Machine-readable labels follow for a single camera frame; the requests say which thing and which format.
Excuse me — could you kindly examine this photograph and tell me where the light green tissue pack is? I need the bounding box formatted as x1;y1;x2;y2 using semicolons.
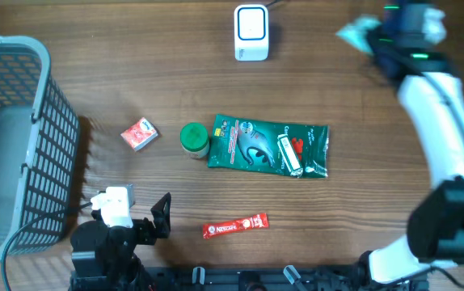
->
336;15;381;55

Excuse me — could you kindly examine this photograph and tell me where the green lid jar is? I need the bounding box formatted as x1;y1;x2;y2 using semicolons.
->
180;122;210;159

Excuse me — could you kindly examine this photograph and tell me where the small red juice box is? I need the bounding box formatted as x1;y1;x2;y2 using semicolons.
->
120;117;158;151

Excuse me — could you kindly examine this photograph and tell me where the red Nescafe stick sachet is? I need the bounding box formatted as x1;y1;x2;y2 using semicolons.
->
203;213;269;239

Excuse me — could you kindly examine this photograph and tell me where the green 3M gloves package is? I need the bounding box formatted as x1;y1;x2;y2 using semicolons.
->
208;114;329;178

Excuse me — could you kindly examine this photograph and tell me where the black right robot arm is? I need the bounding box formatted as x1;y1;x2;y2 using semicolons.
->
366;1;464;286

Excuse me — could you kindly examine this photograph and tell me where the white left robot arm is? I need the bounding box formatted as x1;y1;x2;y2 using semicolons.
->
69;193;171;291

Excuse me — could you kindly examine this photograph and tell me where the white barcode scanner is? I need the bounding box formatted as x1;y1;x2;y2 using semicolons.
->
234;4;269;61

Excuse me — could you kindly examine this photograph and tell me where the grey plastic mesh basket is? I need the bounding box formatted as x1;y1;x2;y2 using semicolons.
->
0;36;80;261

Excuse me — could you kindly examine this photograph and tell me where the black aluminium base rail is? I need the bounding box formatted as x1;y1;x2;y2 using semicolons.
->
146;264;429;291

